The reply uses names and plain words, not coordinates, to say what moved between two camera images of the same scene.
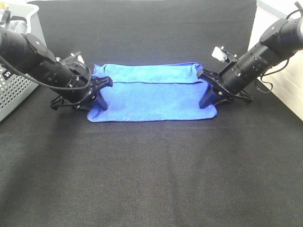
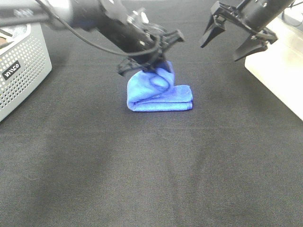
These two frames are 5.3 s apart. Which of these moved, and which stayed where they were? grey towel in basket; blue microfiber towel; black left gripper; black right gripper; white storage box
Moved: black right gripper; blue microfiber towel; black left gripper
Stayed: white storage box; grey towel in basket
